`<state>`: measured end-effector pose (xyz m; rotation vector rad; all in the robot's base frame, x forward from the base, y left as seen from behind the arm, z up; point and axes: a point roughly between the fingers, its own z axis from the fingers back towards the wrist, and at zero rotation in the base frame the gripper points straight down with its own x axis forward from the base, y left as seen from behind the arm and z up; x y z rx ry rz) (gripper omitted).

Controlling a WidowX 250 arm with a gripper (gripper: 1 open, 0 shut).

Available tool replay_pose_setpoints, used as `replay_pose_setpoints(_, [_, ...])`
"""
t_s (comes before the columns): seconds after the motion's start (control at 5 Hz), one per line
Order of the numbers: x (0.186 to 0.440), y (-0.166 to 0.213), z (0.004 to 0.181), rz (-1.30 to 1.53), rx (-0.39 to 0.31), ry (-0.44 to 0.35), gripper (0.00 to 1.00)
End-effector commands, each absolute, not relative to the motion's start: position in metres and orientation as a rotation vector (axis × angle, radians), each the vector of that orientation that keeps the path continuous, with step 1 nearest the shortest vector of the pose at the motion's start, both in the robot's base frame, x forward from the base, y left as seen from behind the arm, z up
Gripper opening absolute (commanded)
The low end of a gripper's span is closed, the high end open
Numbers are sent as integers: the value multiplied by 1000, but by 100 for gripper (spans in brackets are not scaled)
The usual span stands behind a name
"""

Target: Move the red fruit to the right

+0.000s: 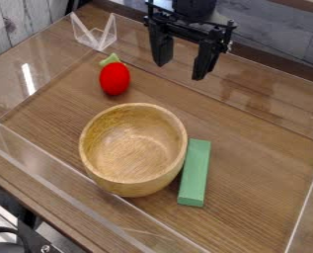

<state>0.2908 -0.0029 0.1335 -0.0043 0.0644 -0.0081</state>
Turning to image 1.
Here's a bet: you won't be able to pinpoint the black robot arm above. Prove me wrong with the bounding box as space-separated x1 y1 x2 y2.
144 0 237 80

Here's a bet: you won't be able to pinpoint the black metal stand with cable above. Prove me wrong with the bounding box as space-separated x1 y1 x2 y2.
0 218 63 253

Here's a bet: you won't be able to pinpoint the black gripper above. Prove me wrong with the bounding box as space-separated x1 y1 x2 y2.
146 0 237 80

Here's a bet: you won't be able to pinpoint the green rectangular block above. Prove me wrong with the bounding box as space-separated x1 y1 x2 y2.
176 138 211 208

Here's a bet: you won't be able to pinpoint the red felt fruit green leaf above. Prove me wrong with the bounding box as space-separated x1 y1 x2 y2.
99 53 131 96

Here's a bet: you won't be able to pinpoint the wooden bowl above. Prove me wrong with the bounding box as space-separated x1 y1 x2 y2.
78 103 187 198

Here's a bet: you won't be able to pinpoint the clear acrylic corner bracket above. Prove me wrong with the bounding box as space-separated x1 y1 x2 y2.
70 12 116 51

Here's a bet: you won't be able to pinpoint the clear acrylic tray walls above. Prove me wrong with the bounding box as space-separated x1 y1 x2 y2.
0 8 313 253

